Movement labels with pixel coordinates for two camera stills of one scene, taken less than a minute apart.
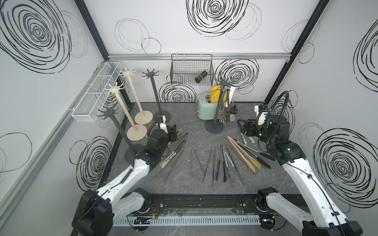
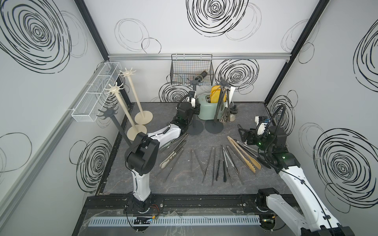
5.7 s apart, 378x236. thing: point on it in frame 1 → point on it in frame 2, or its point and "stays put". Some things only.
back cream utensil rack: (141, 118) stays put
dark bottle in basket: (199, 77) stays put
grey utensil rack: (214, 127) stays put
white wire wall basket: (87, 109) stays put
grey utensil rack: (161, 113) → (195, 127)
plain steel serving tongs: (224, 91) → (221, 95)
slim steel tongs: (213, 148) stays put
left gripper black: (172, 133) → (196, 109)
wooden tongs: (255, 162) stays put
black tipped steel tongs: (255, 153) stays put
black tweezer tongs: (224, 175) stays put
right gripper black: (247, 123) → (251, 133)
